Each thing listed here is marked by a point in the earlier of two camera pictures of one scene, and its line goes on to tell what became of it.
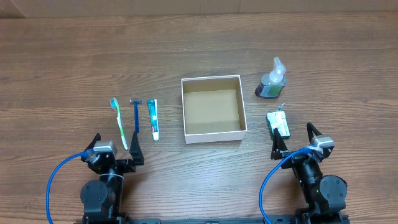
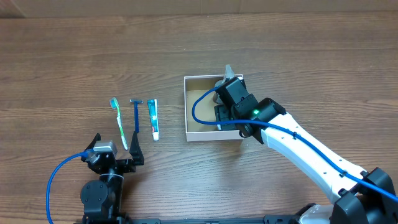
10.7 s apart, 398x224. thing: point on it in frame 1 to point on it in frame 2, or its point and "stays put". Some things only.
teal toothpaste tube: [153, 109] stays put
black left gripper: [115, 165] stays put
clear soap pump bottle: [272, 83] to [229, 74]
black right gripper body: [298, 160] to [222, 112]
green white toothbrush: [114, 104] stays put
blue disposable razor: [136, 102] stays put
